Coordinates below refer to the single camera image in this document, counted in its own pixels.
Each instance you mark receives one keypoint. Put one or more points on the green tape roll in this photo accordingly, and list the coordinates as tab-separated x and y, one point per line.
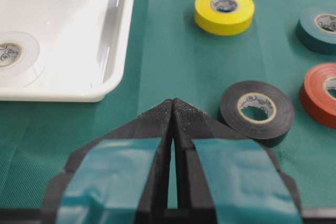
316	29

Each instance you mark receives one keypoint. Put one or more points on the white tape roll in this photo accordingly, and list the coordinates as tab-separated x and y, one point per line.
21	59

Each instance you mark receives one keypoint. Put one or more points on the red tape roll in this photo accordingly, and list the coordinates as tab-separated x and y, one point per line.
314	95

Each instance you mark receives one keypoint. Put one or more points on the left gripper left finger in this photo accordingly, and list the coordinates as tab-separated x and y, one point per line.
121	177

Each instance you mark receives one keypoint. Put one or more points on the white plastic case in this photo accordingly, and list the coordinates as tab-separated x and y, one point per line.
83	43

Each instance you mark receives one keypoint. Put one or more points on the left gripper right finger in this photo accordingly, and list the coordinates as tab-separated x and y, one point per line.
223	177

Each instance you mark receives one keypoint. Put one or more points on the black tape roll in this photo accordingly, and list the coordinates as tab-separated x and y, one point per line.
258	111

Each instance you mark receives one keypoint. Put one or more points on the yellow tape roll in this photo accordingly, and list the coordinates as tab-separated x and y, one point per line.
224	17

